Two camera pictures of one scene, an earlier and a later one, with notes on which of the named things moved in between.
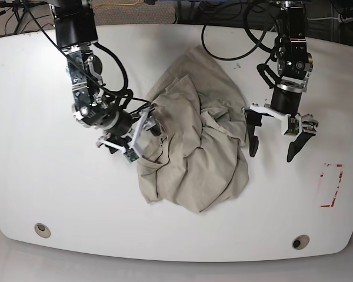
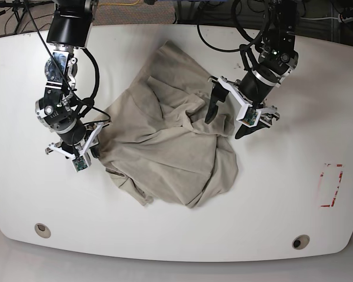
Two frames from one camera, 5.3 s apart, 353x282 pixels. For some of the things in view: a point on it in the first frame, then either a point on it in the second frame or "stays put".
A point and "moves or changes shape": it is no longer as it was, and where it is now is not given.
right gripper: [306, 123] → [250, 93]
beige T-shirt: [193, 154] moves or changes shape
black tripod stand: [20, 9] stays put
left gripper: [126, 139] → [75, 141]
